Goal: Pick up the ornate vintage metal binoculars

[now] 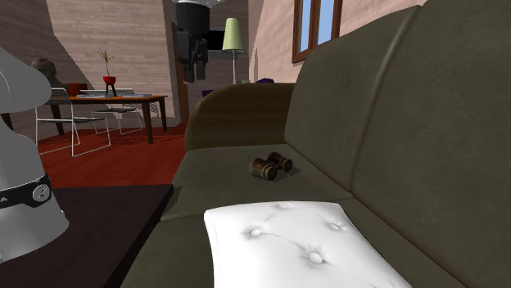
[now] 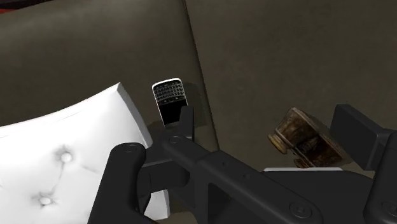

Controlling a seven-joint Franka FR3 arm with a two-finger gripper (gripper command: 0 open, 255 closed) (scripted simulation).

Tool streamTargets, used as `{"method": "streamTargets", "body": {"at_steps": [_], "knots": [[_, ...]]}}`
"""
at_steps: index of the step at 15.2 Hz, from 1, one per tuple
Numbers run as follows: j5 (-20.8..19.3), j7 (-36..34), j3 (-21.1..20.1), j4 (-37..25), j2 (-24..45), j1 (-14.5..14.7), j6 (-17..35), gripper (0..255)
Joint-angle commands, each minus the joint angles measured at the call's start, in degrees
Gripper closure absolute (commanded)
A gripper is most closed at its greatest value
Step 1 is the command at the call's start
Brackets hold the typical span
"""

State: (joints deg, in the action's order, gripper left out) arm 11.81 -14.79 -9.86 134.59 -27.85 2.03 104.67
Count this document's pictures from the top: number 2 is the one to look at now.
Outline black keypad phone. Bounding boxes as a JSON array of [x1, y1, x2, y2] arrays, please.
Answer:
[[151, 78, 190, 129]]

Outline white tufted pillow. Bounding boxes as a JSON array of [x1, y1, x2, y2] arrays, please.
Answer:
[[0, 81, 171, 224]]

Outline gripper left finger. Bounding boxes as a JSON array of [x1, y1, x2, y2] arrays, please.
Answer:
[[87, 105, 324, 224]]

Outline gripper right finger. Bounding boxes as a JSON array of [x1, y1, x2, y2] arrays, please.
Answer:
[[330, 104, 397, 224]]

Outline brown old binoculars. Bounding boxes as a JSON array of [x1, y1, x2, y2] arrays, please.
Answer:
[[267, 106, 351, 169]]

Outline dark grey-brown sofa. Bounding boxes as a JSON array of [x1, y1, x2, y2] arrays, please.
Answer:
[[0, 0, 397, 224]]

